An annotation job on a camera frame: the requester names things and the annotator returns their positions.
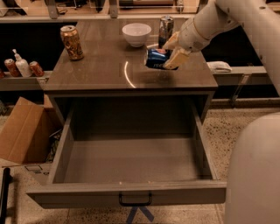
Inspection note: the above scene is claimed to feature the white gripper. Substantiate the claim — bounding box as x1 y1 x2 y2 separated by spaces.
163 18 210 70

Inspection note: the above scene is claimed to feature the blue pepsi can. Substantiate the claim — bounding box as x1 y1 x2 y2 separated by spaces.
144 48 172 70

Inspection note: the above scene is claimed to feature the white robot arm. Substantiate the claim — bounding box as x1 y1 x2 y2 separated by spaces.
164 0 280 224

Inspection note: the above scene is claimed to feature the tall silver energy can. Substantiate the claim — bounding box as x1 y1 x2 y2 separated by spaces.
158 15 174 48

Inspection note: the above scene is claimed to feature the grey counter cabinet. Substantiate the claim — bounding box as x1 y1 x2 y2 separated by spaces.
44 18 218 118

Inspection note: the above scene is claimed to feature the gold orange soda can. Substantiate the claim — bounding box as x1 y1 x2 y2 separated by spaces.
60 25 84 60

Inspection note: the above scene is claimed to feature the grey open drawer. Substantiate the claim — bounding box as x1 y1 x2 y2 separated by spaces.
28 96 226 208

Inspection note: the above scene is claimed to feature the red can right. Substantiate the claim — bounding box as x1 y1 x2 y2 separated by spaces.
30 61 45 77

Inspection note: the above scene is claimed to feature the red can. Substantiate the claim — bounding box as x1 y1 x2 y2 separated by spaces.
4 59 20 77
30 61 45 77

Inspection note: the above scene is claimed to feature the red can left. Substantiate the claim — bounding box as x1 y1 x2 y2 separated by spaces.
4 59 20 77

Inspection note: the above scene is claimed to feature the white folded cloth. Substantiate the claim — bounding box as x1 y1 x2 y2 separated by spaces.
207 61 232 73

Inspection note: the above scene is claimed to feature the white ceramic bowl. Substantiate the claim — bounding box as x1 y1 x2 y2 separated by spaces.
122 23 151 47

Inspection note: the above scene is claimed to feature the white pump bottle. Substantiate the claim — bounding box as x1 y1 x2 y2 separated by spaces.
12 49 32 77

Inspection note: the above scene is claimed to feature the brown cardboard box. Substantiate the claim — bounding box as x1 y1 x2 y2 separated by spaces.
0 97 62 164

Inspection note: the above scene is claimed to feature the black bar left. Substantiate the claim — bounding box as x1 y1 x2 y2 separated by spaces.
0 167 11 224

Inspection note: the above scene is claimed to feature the black drawer handle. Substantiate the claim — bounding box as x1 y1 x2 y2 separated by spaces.
118 193 152 207

